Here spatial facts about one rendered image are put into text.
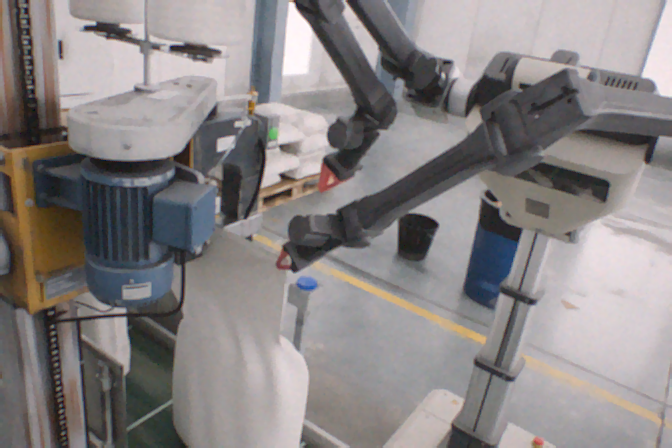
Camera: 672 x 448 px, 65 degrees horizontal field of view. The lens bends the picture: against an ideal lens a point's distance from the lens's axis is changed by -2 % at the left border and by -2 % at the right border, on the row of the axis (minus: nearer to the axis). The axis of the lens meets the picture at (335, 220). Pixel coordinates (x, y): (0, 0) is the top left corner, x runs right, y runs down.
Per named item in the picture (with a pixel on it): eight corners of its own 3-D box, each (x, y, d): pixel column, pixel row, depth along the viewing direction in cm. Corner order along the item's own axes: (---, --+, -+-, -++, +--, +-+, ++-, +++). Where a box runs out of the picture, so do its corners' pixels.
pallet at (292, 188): (335, 183, 502) (337, 169, 496) (249, 216, 406) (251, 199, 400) (267, 160, 540) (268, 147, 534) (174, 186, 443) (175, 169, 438)
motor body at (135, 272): (190, 293, 101) (194, 167, 91) (120, 325, 89) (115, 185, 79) (140, 264, 108) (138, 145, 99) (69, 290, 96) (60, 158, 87)
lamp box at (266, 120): (277, 148, 141) (280, 115, 137) (265, 151, 137) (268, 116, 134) (256, 141, 144) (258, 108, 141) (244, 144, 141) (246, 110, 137)
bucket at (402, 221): (439, 255, 387) (446, 222, 377) (420, 268, 363) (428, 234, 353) (403, 241, 401) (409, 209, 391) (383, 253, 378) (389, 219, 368)
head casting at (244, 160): (260, 214, 144) (269, 103, 132) (189, 239, 125) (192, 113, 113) (185, 182, 158) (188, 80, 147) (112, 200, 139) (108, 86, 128)
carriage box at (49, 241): (174, 262, 122) (176, 128, 110) (26, 320, 96) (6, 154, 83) (109, 227, 134) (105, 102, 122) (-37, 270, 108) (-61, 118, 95)
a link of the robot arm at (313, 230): (375, 243, 104) (367, 202, 107) (334, 236, 96) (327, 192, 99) (332, 261, 112) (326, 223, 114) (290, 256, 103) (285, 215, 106)
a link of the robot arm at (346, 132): (400, 108, 116) (372, 91, 120) (369, 106, 108) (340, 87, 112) (378, 157, 121) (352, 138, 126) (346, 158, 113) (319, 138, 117)
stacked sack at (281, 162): (302, 170, 446) (304, 153, 440) (249, 187, 393) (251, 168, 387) (263, 157, 466) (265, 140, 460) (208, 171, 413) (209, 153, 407)
